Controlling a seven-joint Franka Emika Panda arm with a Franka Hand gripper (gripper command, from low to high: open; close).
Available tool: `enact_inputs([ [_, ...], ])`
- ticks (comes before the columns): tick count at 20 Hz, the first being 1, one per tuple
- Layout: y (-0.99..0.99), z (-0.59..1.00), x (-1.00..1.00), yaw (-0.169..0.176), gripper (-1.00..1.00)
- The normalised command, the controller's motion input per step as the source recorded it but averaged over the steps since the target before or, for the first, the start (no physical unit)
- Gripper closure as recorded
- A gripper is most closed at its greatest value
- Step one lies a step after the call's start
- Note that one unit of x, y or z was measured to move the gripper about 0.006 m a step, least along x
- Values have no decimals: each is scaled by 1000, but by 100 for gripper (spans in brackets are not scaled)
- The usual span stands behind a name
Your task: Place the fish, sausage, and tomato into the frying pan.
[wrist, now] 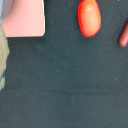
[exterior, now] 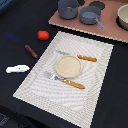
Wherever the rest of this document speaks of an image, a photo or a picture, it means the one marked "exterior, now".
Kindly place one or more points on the red toy tomato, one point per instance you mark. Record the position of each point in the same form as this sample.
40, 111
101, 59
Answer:
43, 35

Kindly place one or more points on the brown toy sausage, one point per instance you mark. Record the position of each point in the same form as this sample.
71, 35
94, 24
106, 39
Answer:
31, 51

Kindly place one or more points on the white toy fish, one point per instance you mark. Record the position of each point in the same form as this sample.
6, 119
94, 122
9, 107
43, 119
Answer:
17, 69

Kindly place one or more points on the grey frying pan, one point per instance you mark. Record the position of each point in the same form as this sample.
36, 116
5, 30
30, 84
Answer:
91, 15

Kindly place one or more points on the beige round plate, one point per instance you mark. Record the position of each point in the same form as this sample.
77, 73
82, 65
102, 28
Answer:
68, 66

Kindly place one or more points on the white woven placemat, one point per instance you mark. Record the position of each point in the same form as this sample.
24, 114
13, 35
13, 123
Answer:
67, 79

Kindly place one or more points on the grey cooking pot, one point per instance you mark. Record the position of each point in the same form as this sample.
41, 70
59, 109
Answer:
68, 9

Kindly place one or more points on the black stove burner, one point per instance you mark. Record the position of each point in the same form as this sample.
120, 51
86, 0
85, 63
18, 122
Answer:
98, 4

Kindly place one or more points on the cream bowl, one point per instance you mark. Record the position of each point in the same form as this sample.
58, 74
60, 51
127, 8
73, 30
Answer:
123, 16

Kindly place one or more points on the fork with orange handle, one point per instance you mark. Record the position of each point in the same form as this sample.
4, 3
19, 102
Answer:
69, 82

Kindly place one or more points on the knife with orange handle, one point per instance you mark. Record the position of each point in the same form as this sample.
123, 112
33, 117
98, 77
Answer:
79, 56

